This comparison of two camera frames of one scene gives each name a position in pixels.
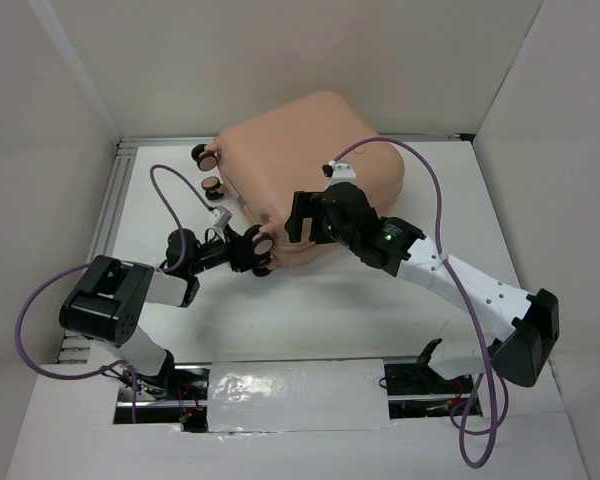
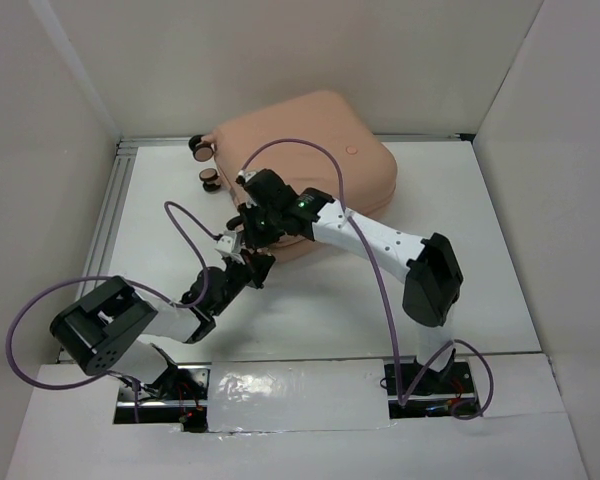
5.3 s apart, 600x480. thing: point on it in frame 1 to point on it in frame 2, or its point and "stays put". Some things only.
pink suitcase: x=299 y=144 stays put
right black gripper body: x=313 y=220 to x=253 y=226
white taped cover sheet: x=293 y=395 stays put
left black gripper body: x=226 y=248 to x=239 y=276
